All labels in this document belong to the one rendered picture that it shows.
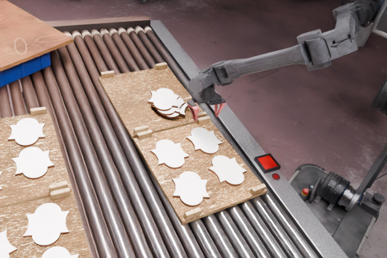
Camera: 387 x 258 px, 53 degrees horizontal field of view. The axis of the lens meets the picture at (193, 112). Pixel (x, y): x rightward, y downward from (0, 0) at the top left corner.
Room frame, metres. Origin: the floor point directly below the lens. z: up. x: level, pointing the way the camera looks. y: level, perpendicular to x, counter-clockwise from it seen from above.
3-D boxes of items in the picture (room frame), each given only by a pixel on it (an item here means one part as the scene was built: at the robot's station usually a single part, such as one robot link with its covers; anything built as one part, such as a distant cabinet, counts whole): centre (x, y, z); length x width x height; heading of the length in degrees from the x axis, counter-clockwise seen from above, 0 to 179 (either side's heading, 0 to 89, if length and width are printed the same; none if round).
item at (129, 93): (1.35, 0.19, 0.93); 0.41 x 0.35 x 0.02; 36
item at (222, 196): (1.01, -0.06, 0.93); 0.41 x 0.35 x 0.02; 36
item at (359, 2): (1.47, -0.54, 1.45); 0.09 x 0.08 x 0.12; 60
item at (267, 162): (1.10, -0.32, 0.92); 0.06 x 0.06 x 0.01; 33
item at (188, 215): (0.78, -0.06, 0.95); 0.06 x 0.02 x 0.03; 126
